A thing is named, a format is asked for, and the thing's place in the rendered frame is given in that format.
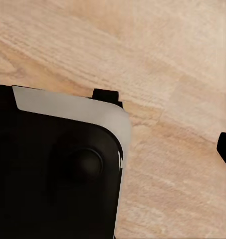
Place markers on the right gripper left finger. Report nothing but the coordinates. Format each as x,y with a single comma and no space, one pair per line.
8,150

